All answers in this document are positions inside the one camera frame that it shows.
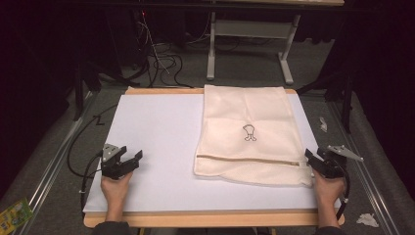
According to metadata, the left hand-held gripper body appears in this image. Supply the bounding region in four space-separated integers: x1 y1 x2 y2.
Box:
101 143 132 181

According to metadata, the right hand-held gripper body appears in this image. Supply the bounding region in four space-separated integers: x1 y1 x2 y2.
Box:
317 145 365 179

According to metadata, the cream mesh laundry bag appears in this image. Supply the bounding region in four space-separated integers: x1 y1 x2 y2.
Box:
193 84 315 188

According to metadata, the person's left hand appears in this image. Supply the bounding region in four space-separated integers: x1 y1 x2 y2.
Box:
100 171 134 204

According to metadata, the person's right hand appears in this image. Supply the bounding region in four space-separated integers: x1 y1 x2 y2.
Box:
312 169 347 206

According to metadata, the white board sheet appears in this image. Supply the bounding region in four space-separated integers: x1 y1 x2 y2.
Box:
82 93 343 214

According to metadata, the black stand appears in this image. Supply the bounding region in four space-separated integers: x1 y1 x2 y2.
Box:
71 60 103 122
296 70 356 135

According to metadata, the crumpled white tissue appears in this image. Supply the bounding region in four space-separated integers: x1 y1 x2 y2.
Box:
355 212 381 229

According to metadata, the green printed packet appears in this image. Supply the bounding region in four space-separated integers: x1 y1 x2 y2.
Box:
0 197 35 235

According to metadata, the metal rail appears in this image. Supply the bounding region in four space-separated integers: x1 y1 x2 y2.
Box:
13 91 96 235
326 100 394 235

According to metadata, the left hand-held gripper cable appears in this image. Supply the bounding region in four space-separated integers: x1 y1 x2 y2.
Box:
79 151 104 218

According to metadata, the hand-held gripper cable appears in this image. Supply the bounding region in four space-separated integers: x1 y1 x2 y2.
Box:
79 151 104 218
335 163 351 220

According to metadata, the right hand-held gripper cable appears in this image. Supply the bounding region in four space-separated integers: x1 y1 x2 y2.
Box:
335 163 351 220

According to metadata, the thin black cable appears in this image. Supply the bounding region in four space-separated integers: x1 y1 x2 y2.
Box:
67 104 117 179

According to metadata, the tangle of black cables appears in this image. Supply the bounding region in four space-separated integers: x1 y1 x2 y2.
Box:
129 9 194 89

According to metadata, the white metal desk frame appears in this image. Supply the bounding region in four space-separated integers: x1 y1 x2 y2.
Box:
206 0 346 86

